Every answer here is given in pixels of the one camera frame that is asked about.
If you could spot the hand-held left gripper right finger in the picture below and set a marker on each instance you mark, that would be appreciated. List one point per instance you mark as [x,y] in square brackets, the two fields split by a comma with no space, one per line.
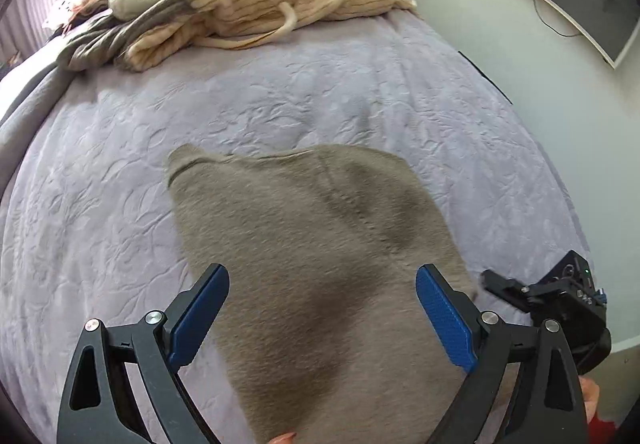
[445,319]

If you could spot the grey cloth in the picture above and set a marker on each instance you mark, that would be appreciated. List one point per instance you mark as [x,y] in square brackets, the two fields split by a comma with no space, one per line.
[105,41]

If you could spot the grey-beige knit sweater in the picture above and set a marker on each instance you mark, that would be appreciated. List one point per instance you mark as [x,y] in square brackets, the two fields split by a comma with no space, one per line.
[325,249]

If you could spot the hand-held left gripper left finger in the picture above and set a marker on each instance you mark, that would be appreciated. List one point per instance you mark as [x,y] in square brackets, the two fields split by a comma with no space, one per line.
[200,319]

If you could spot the lilac pleated curtain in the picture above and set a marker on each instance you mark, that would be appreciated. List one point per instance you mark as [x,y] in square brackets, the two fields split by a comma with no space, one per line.
[35,9]

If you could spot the lilac embossed bed blanket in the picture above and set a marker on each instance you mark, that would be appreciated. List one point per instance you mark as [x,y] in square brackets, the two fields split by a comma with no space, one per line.
[125,174]

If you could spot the person's left hand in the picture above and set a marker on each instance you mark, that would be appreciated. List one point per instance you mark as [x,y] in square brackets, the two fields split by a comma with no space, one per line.
[283,439]

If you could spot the person's right hand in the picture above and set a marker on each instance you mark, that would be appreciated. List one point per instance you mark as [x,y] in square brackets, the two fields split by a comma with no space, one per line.
[591,399]

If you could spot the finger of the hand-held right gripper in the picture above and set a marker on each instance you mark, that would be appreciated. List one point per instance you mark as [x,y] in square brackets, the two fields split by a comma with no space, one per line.
[505,289]

